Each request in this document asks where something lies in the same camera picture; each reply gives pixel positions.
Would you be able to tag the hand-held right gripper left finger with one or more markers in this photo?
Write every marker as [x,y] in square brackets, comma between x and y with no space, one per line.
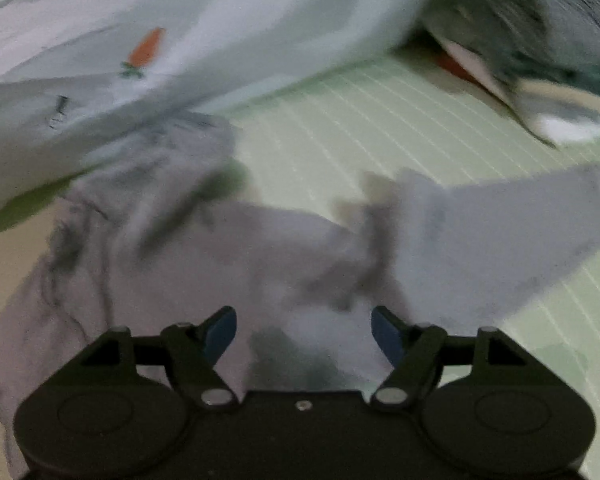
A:
[221,331]

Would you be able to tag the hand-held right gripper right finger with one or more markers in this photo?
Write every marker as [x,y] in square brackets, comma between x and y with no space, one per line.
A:
[386,331]

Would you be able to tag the grey long-sleeve top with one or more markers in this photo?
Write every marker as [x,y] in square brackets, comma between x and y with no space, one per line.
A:
[290,260]

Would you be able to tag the white carrot print duvet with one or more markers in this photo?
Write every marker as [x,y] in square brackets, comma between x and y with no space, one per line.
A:
[230,20]

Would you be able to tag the grey and white cloth pile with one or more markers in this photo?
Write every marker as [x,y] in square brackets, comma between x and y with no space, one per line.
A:
[500,25]

